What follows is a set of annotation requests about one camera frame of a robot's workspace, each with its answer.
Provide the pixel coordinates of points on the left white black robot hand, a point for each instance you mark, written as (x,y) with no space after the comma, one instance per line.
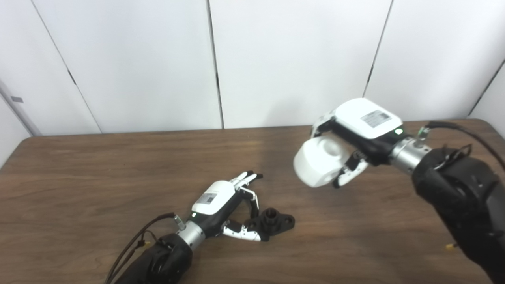
(213,197)

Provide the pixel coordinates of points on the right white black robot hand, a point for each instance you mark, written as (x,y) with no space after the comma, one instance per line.
(367,122)

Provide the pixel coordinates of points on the round white piece with holes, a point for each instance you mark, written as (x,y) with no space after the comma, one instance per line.
(319,165)

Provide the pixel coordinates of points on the black flanged holder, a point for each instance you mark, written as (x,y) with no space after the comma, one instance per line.
(276,221)

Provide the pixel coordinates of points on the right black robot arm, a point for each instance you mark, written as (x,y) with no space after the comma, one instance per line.
(465,193)

